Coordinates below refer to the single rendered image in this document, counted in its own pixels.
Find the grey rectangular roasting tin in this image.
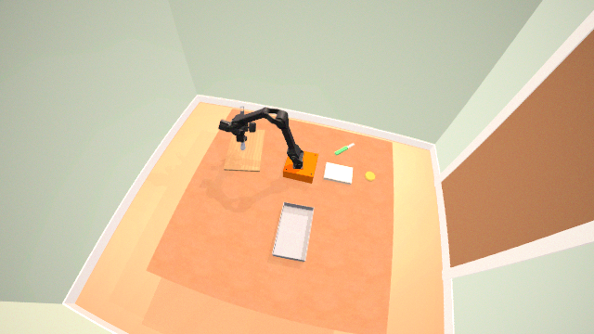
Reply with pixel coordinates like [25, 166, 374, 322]
[272, 202, 314, 262]

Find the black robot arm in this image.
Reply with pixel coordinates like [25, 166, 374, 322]
[218, 107, 304, 169]

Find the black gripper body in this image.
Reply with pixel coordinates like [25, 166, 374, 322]
[243, 122, 256, 133]

